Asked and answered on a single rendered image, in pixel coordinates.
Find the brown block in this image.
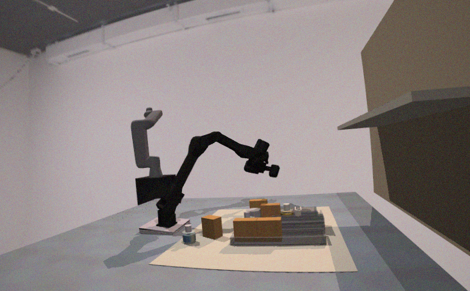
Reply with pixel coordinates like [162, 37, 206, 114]
[233, 218, 258, 237]
[249, 199, 267, 209]
[257, 217, 283, 237]
[260, 203, 281, 218]
[201, 215, 223, 239]

